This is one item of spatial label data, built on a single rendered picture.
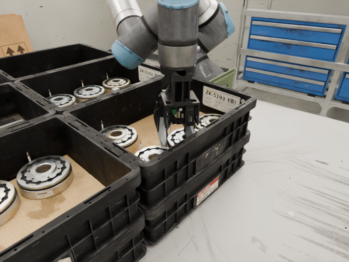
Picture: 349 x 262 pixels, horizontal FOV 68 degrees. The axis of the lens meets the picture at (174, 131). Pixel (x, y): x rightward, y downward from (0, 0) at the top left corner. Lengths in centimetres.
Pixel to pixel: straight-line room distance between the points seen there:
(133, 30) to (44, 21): 343
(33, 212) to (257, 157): 64
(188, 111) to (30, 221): 35
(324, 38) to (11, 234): 228
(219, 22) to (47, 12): 323
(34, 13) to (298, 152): 354
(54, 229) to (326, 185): 70
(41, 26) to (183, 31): 356
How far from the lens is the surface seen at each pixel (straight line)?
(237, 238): 64
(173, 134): 65
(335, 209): 79
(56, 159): 62
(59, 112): 67
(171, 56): 49
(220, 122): 57
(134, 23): 62
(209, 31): 100
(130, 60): 61
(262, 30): 250
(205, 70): 100
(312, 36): 241
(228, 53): 361
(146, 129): 73
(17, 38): 364
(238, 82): 267
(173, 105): 50
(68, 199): 56
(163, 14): 48
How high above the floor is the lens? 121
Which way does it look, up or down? 32 degrees down
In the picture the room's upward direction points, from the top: straight up
